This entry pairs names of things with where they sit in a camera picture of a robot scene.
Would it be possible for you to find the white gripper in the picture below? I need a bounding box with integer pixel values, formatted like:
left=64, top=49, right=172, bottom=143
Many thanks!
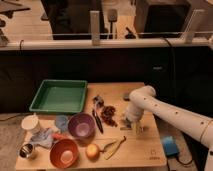
left=124, top=105, right=144, bottom=130

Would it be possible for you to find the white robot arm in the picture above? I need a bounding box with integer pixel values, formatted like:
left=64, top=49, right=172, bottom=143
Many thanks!
left=125, top=86, right=213, bottom=171

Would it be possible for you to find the green plastic tray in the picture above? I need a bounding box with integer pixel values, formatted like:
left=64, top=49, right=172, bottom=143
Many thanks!
left=29, top=79, right=87, bottom=114

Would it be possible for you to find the wooden table board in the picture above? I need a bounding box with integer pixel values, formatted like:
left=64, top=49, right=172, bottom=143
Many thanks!
left=15, top=83, right=166, bottom=171

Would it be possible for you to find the blue box on floor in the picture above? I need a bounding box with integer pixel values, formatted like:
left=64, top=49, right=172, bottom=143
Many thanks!
left=161, top=136, right=179, bottom=157

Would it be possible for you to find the purple bowl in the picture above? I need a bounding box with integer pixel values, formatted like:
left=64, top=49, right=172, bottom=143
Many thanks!
left=68, top=113, right=95, bottom=139

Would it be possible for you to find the yellow apple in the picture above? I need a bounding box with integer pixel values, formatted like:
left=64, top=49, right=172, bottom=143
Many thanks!
left=85, top=143, right=100, bottom=159

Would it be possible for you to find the orange carrot toy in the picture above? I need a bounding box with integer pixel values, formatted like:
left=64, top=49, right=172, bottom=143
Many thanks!
left=52, top=133, right=68, bottom=140

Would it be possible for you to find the orange bowl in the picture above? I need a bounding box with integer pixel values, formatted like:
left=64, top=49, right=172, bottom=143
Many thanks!
left=50, top=139, right=79, bottom=169

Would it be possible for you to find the light blue cloth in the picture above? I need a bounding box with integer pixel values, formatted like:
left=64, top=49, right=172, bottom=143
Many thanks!
left=29, top=128, right=54, bottom=149

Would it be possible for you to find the white cup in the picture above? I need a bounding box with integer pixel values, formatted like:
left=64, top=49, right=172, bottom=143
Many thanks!
left=21, top=115, right=41, bottom=134

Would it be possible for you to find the small metal cup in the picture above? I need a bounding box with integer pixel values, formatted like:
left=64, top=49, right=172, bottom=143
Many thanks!
left=19, top=144, right=36, bottom=159

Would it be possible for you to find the black handled utensil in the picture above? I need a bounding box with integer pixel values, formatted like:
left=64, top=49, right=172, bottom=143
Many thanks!
left=92, top=95, right=103, bottom=133

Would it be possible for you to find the white rail barrier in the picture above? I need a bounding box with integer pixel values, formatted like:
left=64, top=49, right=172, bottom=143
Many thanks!
left=0, top=9, right=213, bottom=52

